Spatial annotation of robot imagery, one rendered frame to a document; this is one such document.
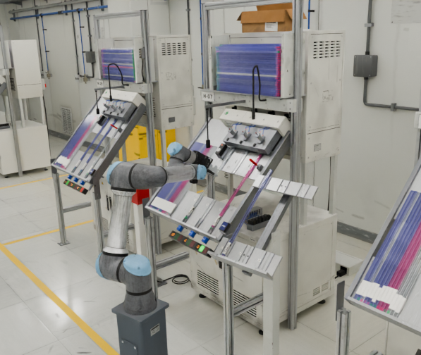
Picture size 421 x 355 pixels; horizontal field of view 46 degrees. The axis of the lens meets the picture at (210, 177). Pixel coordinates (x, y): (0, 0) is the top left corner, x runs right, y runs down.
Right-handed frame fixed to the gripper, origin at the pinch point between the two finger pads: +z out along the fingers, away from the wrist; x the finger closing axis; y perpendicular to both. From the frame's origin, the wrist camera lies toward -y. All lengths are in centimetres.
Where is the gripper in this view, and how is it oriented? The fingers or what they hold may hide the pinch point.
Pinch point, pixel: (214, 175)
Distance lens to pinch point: 281.1
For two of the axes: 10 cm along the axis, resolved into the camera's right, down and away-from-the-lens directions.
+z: 6.6, 3.7, 6.5
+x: -6.3, -2.0, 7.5
